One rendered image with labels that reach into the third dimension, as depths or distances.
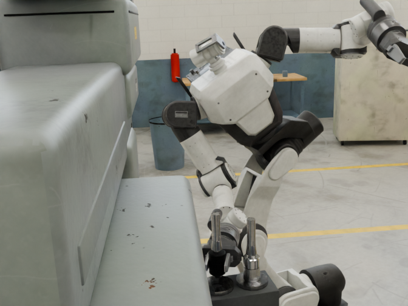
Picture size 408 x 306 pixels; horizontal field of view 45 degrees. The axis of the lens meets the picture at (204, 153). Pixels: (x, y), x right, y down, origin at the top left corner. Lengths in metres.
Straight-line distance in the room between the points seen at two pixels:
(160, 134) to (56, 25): 5.13
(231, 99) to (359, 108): 5.64
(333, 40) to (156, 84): 7.12
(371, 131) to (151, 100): 3.83
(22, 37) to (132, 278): 0.60
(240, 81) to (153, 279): 1.21
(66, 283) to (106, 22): 0.67
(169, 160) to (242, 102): 4.51
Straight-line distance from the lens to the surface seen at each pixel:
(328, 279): 2.25
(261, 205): 1.92
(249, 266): 1.38
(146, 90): 8.81
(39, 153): 0.37
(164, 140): 6.10
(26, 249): 0.39
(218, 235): 1.32
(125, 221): 0.71
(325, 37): 1.81
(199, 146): 1.74
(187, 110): 1.72
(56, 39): 1.01
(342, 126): 7.27
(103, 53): 1.00
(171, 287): 0.54
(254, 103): 1.73
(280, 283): 2.12
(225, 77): 1.70
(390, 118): 7.40
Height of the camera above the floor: 1.83
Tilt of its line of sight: 15 degrees down
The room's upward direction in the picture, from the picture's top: 2 degrees counter-clockwise
